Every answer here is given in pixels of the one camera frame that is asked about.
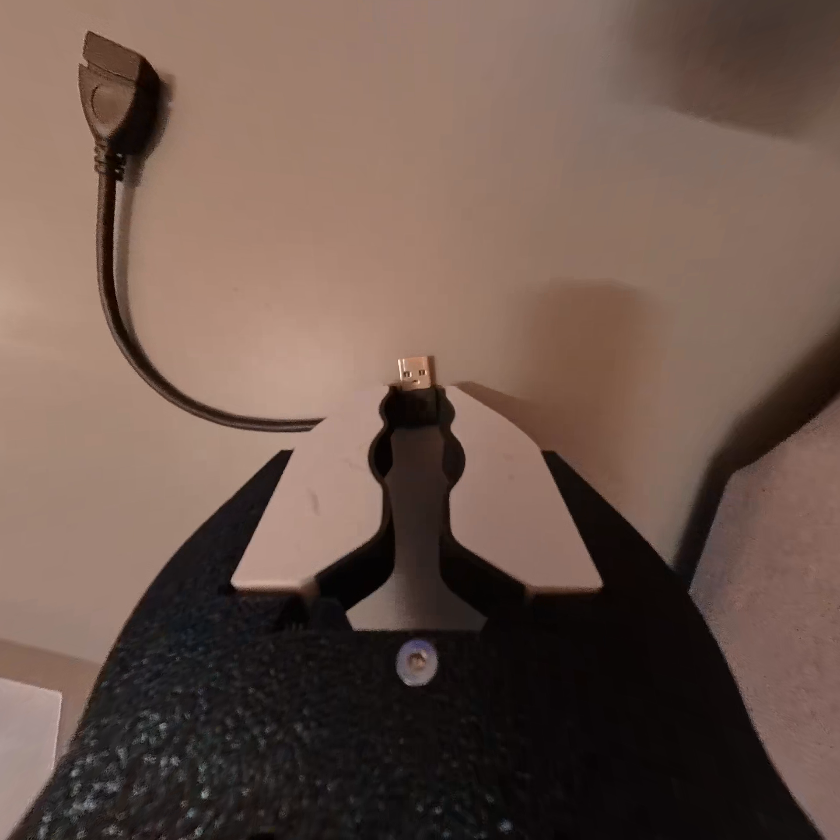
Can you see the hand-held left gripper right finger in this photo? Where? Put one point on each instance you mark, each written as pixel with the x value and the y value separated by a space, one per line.
pixel 512 499

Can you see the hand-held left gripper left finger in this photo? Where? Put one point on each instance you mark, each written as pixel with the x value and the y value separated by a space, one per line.
pixel 328 485

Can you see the white paper sheet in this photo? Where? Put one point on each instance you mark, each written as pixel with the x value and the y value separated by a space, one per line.
pixel 26 741

